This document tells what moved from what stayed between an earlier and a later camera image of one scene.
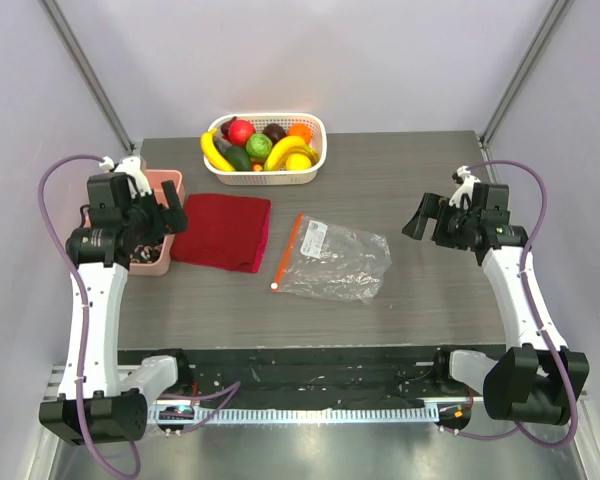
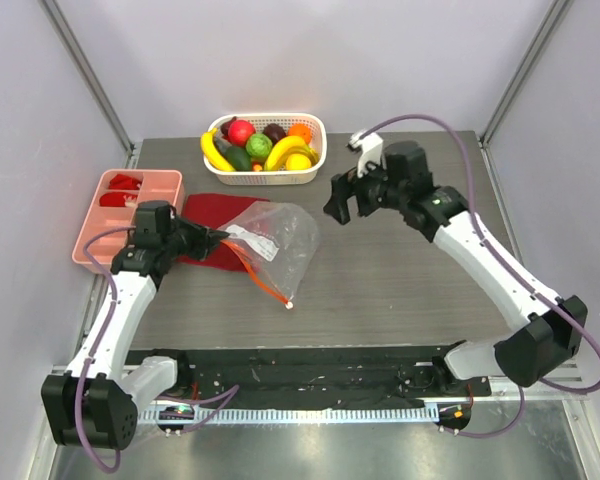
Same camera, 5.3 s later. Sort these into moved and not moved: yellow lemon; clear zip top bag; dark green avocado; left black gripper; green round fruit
Moved: clear zip top bag; left black gripper
Not moved: green round fruit; dark green avocado; yellow lemon
